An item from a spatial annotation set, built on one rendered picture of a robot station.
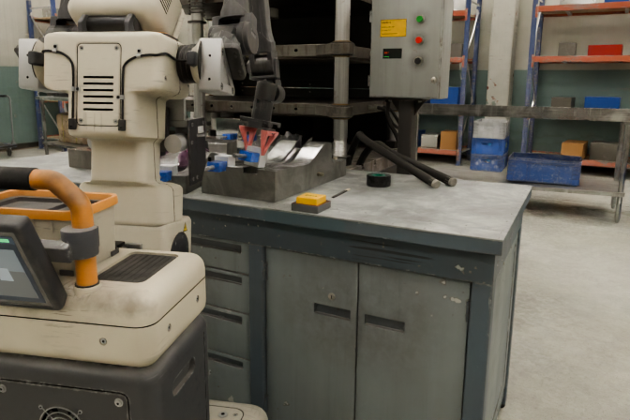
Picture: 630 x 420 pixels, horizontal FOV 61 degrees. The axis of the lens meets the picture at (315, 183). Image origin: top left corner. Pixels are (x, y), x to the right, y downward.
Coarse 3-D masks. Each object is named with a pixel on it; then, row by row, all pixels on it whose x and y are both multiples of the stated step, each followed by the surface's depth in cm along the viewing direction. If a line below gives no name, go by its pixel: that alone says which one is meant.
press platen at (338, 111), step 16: (208, 96) 317; (224, 96) 320; (240, 96) 323; (272, 112) 240; (288, 112) 236; (304, 112) 232; (320, 112) 226; (336, 112) 216; (352, 112) 219; (384, 112) 255
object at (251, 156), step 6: (240, 150) 150; (246, 150) 151; (252, 150) 152; (258, 150) 152; (234, 156) 145; (240, 156) 146; (246, 156) 148; (252, 156) 148; (258, 156) 151; (264, 156) 154; (246, 162) 154; (252, 162) 153; (258, 162) 152; (264, 162) 154
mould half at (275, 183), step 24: (288, 144) 179; (312, 144) 176; (240, 168) 154; (264, 168) 153; (288, 168) 155; (312, 168) 169; (336, 168) 186; (216, 192) 159; (240, 192) 155; (264, 192) 151; (288, 192) 157
